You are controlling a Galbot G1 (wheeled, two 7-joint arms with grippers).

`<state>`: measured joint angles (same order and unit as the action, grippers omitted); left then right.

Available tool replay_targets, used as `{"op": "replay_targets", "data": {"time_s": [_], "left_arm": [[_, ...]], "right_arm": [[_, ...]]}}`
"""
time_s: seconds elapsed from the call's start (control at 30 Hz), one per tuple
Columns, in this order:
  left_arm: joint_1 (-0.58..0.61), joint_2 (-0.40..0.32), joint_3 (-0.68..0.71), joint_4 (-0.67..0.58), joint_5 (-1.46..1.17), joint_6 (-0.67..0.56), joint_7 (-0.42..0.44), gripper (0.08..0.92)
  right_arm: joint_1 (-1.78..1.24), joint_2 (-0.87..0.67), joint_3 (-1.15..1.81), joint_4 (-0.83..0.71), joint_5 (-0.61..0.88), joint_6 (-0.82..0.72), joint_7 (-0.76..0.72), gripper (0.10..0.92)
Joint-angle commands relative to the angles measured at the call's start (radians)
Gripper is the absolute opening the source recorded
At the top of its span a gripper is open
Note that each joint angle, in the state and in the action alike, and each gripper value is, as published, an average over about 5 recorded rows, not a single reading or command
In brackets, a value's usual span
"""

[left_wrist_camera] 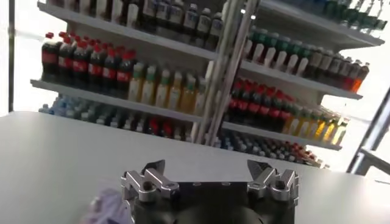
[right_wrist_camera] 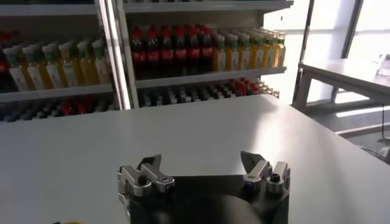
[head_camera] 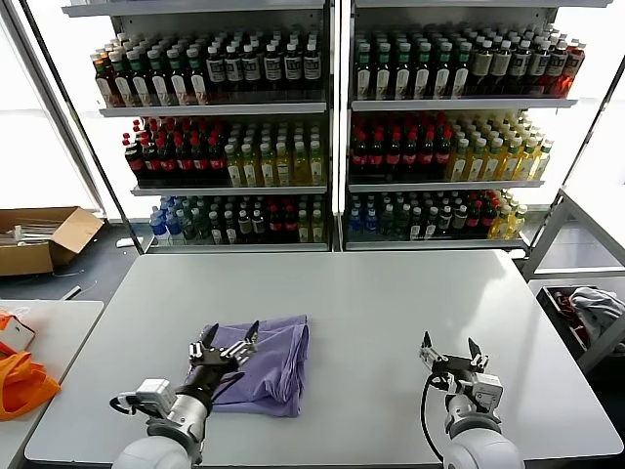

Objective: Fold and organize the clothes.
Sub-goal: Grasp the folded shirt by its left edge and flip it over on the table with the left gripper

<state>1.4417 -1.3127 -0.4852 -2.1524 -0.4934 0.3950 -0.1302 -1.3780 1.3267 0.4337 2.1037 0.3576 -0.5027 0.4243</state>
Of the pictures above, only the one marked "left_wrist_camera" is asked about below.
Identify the yellow juice bottle green cap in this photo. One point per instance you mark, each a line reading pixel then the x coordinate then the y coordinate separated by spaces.
pixel 340 134
pixel 330 132
pixel 135 88
pixel 321 130
pixel 188 99
pixel 175 96
pixel 162 94
pixel 302 126
pixel 148 91
pixel 312 128
pixel 292 123
pixel 199 100

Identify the metal beverage shelving unit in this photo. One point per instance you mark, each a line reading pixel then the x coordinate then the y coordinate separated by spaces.
pixel 122 105
pixel 289 80

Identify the dark metal frame post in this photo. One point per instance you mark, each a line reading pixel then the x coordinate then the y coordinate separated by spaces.
pixel 11 61
pixel 370 134

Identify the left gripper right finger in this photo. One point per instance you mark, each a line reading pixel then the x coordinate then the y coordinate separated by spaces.
pixel 265 182

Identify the purple t-shirt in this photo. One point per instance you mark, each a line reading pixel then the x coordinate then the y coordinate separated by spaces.
pixel 106 210

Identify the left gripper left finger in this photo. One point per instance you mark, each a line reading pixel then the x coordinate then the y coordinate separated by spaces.
pixel 161 184

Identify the red drink bottle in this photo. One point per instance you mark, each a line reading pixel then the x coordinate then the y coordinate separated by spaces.
pixel 353 76
pixel 361 79

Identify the dark drink bottle pale label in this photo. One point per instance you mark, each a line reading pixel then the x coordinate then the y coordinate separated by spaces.
pixel 325 65
pixel 315 62
pixel 176 16
pixel 203 25
pixel 214 29
pixel 190 21
pixel 345 71
pixel 335 68

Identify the cola bottle red cap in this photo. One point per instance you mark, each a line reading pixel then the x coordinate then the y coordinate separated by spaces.
pixel 234 103
pixel 254 107
pixel 243 105
pixel 109 73
pixel 285 115
pixel 80 66
pixel 49 58
pixel 124 76
pixel 65 62
pixel 265 110
pixel 275 112
pixel 95 70

